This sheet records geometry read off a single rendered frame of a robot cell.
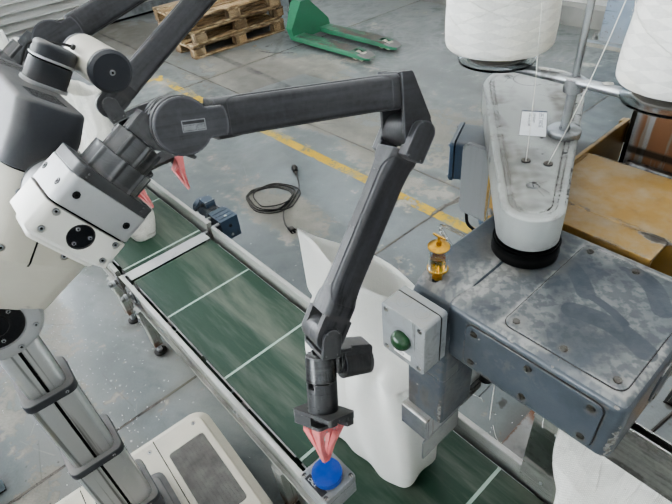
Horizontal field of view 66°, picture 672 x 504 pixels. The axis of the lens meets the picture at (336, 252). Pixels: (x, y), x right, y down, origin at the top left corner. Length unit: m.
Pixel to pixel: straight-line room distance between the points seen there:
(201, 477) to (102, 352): 1.08
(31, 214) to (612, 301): 0.71
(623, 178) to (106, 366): 2.26
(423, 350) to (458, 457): 0.99
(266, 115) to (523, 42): 0.38
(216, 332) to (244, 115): 1.36
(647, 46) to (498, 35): 0.19
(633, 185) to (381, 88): 0.43
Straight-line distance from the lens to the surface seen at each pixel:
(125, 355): 2.65
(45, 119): 0.86
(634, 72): 0.75
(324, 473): 1.09
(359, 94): 0.84
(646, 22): 0.73
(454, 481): 1.61
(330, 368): 0.95
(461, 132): 1.13
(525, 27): 0.82
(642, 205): 0.91
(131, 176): 0.73
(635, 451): 0.91
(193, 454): 1.89
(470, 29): 0.82
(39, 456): 2.49
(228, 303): 2.13
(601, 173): 0.97
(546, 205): 0.72
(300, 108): 0.80
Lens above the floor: 1.81
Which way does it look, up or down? 39 degrees down
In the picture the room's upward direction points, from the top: 7 degrees counter-clockwise
